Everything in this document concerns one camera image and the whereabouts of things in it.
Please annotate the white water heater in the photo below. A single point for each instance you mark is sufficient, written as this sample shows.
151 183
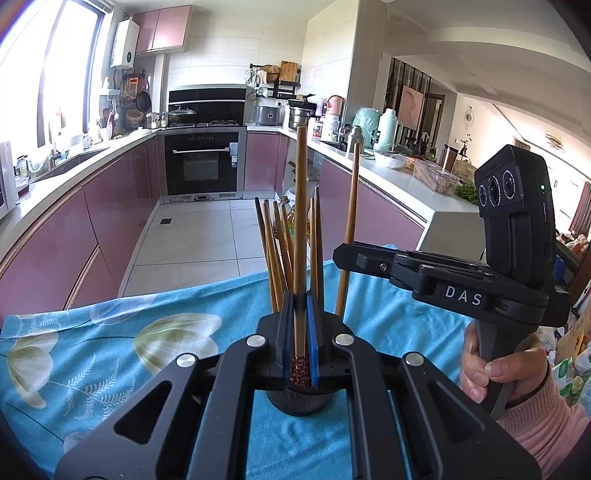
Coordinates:
124 44

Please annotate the blue floral tablecloth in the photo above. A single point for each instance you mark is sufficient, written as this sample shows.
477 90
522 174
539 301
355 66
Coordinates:
138 350

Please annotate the kitchen window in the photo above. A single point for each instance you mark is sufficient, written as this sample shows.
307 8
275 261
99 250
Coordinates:
60 69

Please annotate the mint green thermos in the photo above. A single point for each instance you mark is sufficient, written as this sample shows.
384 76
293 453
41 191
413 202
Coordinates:
385 131

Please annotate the silver countertop oven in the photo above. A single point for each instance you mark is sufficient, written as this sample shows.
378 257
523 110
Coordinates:
8 184

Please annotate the pink base cabinets under rack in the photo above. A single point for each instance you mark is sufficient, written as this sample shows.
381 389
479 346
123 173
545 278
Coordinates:
383 207

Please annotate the white jar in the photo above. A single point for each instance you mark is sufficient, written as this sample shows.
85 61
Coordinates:
331 129

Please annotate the silver rice cooker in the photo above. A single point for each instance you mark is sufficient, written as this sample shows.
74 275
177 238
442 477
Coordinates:
268 115

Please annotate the black wall rack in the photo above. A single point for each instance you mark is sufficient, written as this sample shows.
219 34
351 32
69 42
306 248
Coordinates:
272 90

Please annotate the pink electric kettle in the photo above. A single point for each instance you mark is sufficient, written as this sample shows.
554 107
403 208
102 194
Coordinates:
334 106

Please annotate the person's right hand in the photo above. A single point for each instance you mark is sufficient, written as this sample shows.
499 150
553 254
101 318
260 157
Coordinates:
512 369

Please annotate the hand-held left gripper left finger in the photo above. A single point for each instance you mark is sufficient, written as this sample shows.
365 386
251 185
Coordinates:
288 341

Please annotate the steel cooking pot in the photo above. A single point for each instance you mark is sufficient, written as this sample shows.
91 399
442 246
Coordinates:
295 117

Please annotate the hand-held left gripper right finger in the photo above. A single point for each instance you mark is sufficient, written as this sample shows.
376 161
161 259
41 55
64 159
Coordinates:
315 341

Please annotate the hanging black frying pan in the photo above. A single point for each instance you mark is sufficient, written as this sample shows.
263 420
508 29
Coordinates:
143 102

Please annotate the gas stove top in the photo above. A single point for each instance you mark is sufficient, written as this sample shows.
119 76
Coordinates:
217 123

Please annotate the black built-in oven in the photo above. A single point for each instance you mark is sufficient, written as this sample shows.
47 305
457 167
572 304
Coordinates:
201 166

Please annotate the pink wall picture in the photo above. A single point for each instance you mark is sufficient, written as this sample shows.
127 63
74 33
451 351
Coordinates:
412 108

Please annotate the black wok with lid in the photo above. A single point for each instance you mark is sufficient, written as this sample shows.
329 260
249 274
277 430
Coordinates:
182 115

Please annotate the green leafy vegetables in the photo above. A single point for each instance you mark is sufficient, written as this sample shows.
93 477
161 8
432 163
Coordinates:
467 194

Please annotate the mint green kettle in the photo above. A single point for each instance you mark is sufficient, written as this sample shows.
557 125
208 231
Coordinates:
364 124

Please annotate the wooden cutting board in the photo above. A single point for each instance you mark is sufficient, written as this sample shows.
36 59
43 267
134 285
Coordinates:
288 71

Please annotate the bunch of wooden chopsticks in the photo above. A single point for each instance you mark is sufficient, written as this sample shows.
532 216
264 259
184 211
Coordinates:
277 249

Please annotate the black range hood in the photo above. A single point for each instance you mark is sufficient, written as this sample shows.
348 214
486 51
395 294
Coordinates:
207 101

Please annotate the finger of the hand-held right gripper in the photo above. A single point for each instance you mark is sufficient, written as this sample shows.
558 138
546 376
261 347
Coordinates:
369 261

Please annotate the pink wall cabinet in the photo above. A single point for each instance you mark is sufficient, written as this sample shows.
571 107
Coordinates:
161 30

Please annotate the steel vacuum flask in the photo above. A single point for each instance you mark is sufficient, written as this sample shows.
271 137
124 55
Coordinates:
355 138

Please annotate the black mesh utensil holder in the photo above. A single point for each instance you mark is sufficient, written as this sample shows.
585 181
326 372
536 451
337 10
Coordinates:
300 402

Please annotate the pink base cabinets by window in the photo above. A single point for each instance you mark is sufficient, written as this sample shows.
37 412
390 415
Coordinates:
69 230

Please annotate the clear plastic container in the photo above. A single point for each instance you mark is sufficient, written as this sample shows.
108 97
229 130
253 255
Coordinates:
436 177

